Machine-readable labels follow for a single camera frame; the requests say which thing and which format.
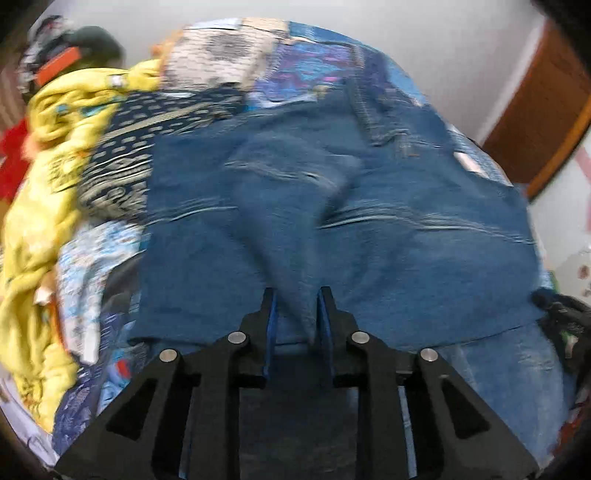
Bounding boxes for dark green cloth pile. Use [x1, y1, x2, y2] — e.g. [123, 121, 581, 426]
[21, 16, 126, 86]

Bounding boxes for blue denim jeans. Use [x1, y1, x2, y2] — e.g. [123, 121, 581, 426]
[130, 86, 579, 480]

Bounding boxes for red cloth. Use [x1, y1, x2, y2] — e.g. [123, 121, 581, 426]
[0, 117, 31, 201]

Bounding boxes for yellow garment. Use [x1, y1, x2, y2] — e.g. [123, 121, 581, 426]
[0, 59, 162, 433]

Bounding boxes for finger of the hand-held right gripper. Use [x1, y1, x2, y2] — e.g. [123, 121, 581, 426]
[532, 290, 591, 370]

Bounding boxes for cream grey knitted cloth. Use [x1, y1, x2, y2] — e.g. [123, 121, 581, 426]
[161, 21, 280, 93]

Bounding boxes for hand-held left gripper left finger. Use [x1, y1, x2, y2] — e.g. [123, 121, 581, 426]
[54, 287, 279, 480]

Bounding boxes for navy patterned garment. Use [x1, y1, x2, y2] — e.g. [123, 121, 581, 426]
[78, 88, 247, 222]

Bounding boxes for blue printed bedsheet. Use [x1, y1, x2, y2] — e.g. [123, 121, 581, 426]
[52, 18, 561, 457]

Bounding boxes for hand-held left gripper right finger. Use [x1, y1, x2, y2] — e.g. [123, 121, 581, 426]
[316, 286, 539, 480]

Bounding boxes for brown wooden door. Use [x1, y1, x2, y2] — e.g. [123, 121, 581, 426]
[482, 21, 591, 199]

